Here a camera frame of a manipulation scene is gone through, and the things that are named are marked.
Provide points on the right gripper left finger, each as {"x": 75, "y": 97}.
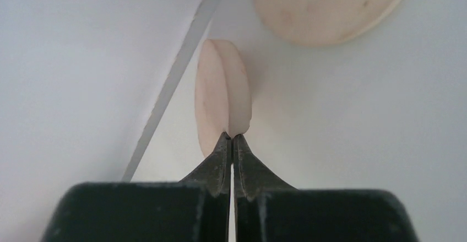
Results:
{"x": 195, "y": 208}

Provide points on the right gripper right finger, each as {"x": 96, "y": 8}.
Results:
{"x": 269, "y": 209}

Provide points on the round beige powder puff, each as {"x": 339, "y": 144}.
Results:
{"x": 322, "y": 22}

